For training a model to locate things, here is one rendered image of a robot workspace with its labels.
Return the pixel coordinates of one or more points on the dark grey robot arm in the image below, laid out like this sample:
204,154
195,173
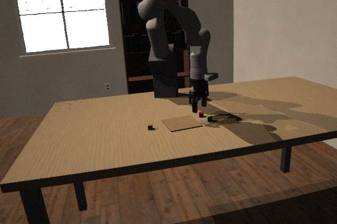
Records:
152,11

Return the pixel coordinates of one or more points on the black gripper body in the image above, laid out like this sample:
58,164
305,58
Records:
198,85

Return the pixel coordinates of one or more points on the tan square mat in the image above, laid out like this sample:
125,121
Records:
181,123

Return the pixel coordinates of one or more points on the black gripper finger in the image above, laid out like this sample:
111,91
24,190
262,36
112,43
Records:
204,97
194,101

